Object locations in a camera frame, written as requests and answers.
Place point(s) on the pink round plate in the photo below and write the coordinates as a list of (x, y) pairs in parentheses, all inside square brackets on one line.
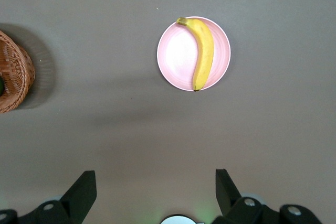
[(178, 56)]

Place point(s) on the yellow banana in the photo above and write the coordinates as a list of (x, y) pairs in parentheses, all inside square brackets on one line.
[(204, 56)]

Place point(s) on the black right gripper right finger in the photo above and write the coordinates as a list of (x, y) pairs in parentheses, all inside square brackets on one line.
[(227, 197)]

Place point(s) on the brown woven wicker basket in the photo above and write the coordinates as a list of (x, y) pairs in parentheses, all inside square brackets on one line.
[(18, 77)]

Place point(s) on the brown table cover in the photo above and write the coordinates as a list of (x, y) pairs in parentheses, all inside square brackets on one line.
[(105, 134)]

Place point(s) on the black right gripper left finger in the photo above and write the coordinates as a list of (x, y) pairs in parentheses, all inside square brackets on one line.
[(78, 197)]

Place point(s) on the dark green avocado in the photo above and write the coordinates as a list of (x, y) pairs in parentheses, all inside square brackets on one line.
[(1, 87)]

